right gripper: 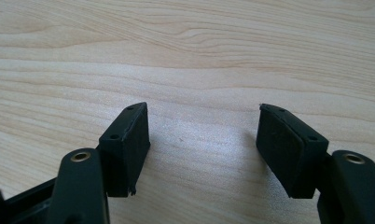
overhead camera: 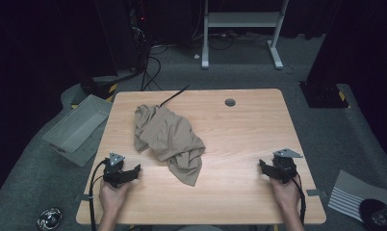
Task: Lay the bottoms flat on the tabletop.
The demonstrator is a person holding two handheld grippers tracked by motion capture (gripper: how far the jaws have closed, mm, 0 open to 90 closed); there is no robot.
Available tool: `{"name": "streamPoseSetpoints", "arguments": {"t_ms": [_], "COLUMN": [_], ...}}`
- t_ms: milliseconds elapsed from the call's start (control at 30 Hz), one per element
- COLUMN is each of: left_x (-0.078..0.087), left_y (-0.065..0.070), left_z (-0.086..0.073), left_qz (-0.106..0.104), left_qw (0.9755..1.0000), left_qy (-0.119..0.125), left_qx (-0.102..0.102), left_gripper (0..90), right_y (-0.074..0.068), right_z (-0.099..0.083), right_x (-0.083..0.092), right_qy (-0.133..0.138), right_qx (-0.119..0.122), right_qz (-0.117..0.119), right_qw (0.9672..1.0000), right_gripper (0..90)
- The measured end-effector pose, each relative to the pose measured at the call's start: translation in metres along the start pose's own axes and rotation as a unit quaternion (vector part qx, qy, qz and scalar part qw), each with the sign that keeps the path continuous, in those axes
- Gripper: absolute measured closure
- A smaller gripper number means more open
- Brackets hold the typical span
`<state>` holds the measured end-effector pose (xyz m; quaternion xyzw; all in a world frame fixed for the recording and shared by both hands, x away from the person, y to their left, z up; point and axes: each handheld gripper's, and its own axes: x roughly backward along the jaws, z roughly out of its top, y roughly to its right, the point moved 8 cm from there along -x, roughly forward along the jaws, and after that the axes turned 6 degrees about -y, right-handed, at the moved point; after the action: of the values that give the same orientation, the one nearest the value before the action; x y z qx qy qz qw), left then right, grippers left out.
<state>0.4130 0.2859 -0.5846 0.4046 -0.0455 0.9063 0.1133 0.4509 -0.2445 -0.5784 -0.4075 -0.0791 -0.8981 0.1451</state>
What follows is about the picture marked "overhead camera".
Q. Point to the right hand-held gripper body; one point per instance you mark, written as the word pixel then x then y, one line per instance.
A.
pixel 286 166

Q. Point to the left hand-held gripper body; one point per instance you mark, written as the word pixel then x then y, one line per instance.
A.
pixel 115 168

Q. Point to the khaki pants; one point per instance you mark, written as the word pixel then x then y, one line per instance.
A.
pixel 169 138

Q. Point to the person's right hand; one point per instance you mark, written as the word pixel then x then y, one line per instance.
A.
pixel 286 194

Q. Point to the person's left hand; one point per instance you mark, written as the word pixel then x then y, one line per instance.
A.
pixel 113 197

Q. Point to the grey tape piece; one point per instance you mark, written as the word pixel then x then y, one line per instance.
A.
pixel 85 197
pixel 314 192

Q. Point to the grey open box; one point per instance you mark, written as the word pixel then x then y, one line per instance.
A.
pixel 77 128

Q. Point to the striped grey sheet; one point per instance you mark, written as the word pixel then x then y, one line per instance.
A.
pixel 352 192

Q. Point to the grey table grommet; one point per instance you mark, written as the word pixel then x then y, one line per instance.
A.
pixel 230 102

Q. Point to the black stand base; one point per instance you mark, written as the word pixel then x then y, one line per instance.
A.
pixel 323 94

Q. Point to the black round object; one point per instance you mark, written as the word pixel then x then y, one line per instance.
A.
pixel 377 213

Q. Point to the black equipment cabinet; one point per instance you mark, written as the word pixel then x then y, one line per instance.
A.
pixel 117 35

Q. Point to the white metal stand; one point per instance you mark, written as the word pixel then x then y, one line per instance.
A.
pixel 243 22

